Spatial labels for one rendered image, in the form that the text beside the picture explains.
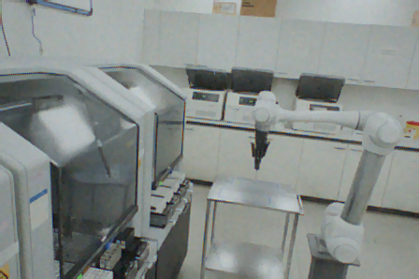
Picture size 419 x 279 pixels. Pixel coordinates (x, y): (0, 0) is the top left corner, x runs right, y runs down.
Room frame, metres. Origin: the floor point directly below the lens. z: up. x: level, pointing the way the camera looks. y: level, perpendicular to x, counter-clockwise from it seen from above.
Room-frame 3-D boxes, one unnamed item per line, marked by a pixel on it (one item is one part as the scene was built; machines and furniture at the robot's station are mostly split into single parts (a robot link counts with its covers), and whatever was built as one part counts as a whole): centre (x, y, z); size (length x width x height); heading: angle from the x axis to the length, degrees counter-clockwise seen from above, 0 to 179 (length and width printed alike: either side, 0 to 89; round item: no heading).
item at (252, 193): (2.16, -0.36, 0.41); 0.67 x 0.46 x 0.82; 81
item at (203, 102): (4.39, 0.08, 1.22); 0.62 x 0.56 x 0.64; 169
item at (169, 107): (2.05, 0.47, 1.28); 0.61 x 0.51 x 0.63; 171
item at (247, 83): (4.30, -0.49, 1.24); 0.62 x 0.56 x 0.69; 171
